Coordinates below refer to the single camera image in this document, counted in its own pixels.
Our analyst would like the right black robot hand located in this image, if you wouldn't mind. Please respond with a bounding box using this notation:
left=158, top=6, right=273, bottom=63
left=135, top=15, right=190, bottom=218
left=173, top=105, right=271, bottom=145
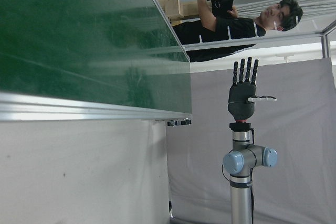
left=227, top=56, right=278, bottom=121

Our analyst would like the grey curtain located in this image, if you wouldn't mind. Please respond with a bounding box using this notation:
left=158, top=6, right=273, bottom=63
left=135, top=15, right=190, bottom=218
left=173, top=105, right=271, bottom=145
left=165, top=57, right=336, bottom=224

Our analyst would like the person in black shirt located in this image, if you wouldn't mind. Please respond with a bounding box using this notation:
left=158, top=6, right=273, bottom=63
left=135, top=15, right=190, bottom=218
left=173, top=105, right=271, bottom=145
left=172, top=0, right=304, bottom=63

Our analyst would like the cardboard boxes stack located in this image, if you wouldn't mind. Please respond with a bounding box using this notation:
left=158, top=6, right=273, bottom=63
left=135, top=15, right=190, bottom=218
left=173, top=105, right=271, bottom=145
left=154, top=0, right=203, bottom=25

